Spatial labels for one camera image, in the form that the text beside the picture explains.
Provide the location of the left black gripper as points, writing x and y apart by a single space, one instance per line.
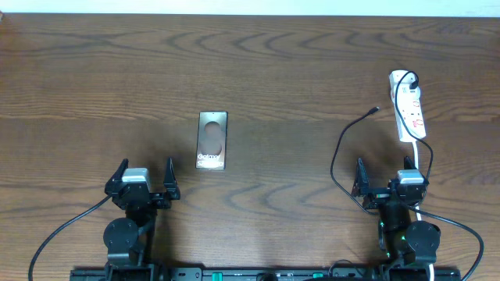
172 190

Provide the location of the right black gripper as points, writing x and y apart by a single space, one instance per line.
376 196

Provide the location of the Samsung Galaxy smartphone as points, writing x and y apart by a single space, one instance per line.
212 141

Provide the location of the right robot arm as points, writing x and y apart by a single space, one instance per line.
411 244

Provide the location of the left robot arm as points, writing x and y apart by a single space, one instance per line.
129 239

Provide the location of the white power strip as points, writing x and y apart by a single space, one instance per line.
405 96

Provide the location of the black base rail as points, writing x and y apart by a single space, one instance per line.
342 272

